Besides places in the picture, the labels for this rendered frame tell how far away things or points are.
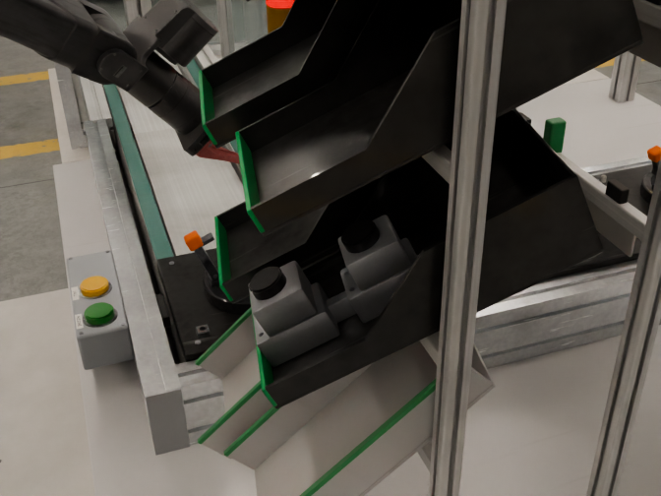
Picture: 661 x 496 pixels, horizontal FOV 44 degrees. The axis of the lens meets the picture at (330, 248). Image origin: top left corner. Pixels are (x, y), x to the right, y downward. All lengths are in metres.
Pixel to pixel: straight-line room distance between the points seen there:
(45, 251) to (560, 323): 2.37
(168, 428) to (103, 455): 0.10
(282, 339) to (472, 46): 0.29
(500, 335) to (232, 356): 0.40
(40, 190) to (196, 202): 2.24
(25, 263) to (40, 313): 1.83
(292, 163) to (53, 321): 0.81
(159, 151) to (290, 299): 1.11
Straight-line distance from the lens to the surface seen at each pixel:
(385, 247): 0.63
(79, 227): 1.60
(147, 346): 1.11
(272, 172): 0.62
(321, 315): 0.66
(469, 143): 0.52
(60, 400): 1.22
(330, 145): 0.62
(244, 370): 0.96
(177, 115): 1.00
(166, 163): 1.67
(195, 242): 1.10
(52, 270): 3.14
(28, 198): 3.67
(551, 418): 1.15
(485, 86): 0.51
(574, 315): 1.23
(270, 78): 0.75
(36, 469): 1.13
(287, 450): 0.85
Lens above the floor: 1.64
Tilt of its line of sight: 32 degrees down
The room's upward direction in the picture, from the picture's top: 1 degrees counter-clockwise
